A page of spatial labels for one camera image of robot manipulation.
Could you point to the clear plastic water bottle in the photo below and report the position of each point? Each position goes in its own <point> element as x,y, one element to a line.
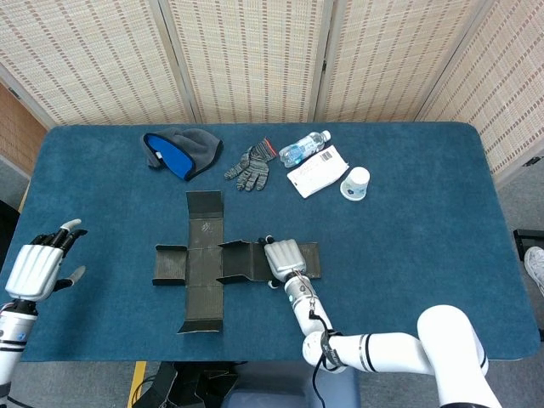
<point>299,149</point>

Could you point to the grey blue beanie hat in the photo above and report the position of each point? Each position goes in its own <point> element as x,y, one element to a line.
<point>200,144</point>

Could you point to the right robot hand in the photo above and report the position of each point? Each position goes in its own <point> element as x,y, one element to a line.
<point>285,257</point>

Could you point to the white tissue packet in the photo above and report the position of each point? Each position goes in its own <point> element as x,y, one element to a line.
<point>316,174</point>

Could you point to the yellow floor tape strip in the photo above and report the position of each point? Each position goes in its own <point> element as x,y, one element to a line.
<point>137,382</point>

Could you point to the beige woven screen panel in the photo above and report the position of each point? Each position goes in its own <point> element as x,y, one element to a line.
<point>391,55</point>
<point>251,55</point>
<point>85,55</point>
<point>510,85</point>

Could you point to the black paper box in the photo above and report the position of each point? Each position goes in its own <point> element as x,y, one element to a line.
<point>204,263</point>

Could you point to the white sneaker shoe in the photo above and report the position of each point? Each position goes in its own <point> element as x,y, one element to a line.
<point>536,268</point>

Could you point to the grey knit work glove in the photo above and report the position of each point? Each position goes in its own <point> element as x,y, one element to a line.
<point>253,170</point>

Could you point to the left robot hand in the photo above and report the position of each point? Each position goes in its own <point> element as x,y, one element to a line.
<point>34,272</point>

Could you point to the black furniture piece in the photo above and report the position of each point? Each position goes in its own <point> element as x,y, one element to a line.
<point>6,229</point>

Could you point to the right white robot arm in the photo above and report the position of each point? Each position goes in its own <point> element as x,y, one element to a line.
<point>382,348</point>

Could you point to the brown woven screen panel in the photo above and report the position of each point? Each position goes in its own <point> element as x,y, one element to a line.
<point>17,136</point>

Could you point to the white floral paper cup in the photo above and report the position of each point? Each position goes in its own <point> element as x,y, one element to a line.
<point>356,183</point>

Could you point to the blue grey padded seat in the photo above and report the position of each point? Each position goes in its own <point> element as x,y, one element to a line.
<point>276,391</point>

